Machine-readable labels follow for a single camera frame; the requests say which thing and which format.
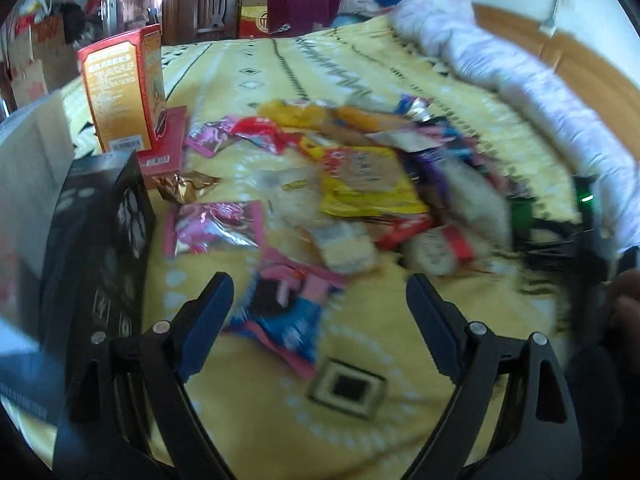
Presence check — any red and gold carton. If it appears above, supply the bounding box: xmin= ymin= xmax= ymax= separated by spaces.
xmin=238 ymin=0 xmax=282 ymax=39

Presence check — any gold foil packet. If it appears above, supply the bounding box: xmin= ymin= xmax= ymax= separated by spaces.
xmin=151 ymin=170 xmax=222 ymax=204

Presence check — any wooden wardrobe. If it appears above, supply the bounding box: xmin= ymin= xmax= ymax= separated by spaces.
xmin=162 ymin=0 xmax=281 ymax=43

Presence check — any pile of assorted snack packets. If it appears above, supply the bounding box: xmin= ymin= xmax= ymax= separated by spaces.
xmin=235 ymin=95 xmax=536 ymax=281

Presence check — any pink foil snack packet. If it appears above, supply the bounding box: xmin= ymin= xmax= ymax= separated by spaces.
xmin=186 ymin=116 xmax=242 ymax=157
xmin=164 ymin=201 xmax=267 ymax=260

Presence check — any black bag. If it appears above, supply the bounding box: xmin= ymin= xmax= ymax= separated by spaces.
xmin=64 ymin=2 xmax=88 ymax=36

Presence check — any wooden chair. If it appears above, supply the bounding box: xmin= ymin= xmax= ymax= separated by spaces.
xmin=191 ymin=0 xmax=242 ymax=43

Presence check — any tall orange-red box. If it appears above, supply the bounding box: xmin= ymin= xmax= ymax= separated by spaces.
xmin=76 ymin=24 xmax=168 ymax=155

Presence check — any red and white cracker packet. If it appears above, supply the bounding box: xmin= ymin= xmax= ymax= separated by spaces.
xmin=404 ymin=224 xmax=477 ymax=277

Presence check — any small red box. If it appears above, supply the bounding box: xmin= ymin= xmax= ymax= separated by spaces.
xmin=136 ymin=106 xmax=189 ymax=171

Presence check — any black and white carton box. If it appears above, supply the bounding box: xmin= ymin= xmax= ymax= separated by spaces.
xmin=0 ymin=89 xmax=157 ymax=426

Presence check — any white purple duvet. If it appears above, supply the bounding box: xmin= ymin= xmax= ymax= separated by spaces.
xmin=390 ymin=0 xmax=640 ymax=181

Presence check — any yellow patterned bedsheet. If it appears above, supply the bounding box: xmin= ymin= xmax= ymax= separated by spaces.
xmin=0 ymin=15 xmax=621 ymax=480

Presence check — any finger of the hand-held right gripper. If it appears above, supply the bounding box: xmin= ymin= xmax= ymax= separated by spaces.
xmin=517 ymin=241 xmax=581 ymax=272
xmin=525 ymin=212 xmax=581 ymax=236

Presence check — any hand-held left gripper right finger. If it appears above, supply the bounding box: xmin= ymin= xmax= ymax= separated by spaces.
xmin=406 ymin=272 xmax=586 ymax=480

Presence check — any pink and blue cookie packet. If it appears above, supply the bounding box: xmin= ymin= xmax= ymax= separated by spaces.
xmin=225 ymin=250 xmax=348 ymax=381

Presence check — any wooden headboard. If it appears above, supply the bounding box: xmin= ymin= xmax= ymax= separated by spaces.
xmin=472 ymin=5 xmax=640 ymax=161

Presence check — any person's right hand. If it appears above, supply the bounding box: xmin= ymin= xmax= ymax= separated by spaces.
xmin=605 ymin=269 xmax=640 ymax=342

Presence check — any red-printed cardboard box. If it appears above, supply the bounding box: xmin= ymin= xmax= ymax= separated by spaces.
xmin=10 ymin=15 xmax=68 ymax=106

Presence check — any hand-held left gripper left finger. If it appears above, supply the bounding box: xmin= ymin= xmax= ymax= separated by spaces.
xmin=52 ymin=271 xmax=236 ymax=480

